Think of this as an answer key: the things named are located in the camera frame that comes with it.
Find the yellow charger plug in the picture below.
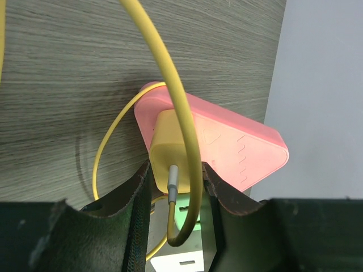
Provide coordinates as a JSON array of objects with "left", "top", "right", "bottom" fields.
[{"left": 149, "top": 109, "right": 202, "bottom": 194}]

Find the white charger plug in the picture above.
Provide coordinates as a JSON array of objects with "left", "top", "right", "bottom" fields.
[{"left": 151, "top": 250, "right": 204, "bottom": 272}]

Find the grey charger plug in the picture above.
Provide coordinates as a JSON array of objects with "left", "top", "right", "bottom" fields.
[{"left": 147, "top": 195, "right": 219, "bottom": 272}]

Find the yellow charging cable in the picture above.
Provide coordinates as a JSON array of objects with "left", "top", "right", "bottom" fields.
[{"left": 0, "top": 0, "right": 204, "bottom": 261}]

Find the green charger plug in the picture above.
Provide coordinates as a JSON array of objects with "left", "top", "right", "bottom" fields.
[{"left": 167, "top": 188, "right": 202, "bottom": 239}]

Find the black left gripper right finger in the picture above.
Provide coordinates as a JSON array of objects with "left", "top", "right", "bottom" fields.
[{"left": 201, "top": 163, "right": 362, "bottom": 271}]

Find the pink triangular power strip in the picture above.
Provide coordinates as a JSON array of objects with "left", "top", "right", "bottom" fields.
[{"left": 134, "top": 82, "right": 289, "bottom": 192}]

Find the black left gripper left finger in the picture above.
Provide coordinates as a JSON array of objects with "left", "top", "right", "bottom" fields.
[{"left": 1, "top": 161, "right": 151, "bottom": 271}]

